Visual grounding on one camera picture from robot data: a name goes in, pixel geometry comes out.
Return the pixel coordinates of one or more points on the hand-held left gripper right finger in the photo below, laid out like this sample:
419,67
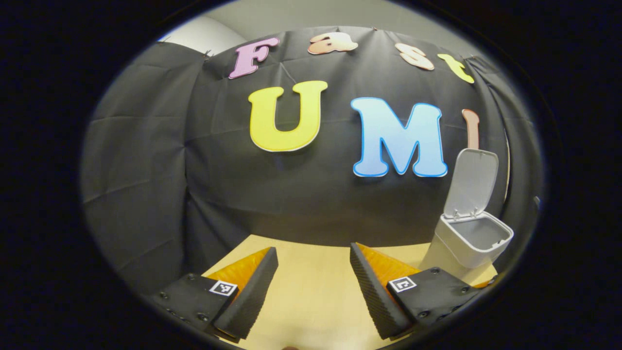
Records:
376,301

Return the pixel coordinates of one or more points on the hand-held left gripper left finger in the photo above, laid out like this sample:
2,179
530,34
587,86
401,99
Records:
250,301

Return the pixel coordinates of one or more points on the white desktop garbage bin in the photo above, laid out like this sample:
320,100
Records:
466,243

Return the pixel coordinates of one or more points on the wooden desktop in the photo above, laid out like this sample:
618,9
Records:
316,291

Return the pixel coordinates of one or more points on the black backdrop cloth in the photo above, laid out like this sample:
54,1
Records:
291,204

